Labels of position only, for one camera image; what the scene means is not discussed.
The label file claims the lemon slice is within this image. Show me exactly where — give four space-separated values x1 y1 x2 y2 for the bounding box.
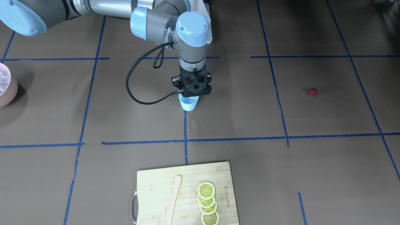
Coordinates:
198 196 216 208
201 211 220 225
199 202 218 215
197 181 216 200

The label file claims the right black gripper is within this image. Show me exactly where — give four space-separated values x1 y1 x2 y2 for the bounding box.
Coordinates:
180 69 207 82

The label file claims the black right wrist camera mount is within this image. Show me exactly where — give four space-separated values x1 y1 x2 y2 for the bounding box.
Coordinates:
171 72 212 98

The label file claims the red strawberry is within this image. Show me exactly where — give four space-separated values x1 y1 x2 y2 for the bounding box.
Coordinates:
308 88 317 96

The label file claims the wooden cutting board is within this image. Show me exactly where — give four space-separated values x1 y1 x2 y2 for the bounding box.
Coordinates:
131 161 240 225

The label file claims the clear ice cubes pile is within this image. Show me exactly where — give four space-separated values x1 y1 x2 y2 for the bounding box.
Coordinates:
0 70 11 95

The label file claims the yellow plastic knife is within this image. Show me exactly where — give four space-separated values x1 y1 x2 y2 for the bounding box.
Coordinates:
165 175 182 225

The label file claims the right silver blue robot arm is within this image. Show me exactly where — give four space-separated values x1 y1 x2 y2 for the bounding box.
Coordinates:
1 0 212 83

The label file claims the white camera stand pillar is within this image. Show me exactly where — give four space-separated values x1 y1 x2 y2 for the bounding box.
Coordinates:
204 2 213 44

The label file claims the light blue cup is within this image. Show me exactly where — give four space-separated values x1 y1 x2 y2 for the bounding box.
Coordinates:
178 94 199 111

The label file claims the pink bowl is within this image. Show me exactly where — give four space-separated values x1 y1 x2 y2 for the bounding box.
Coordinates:
0 63 18 108

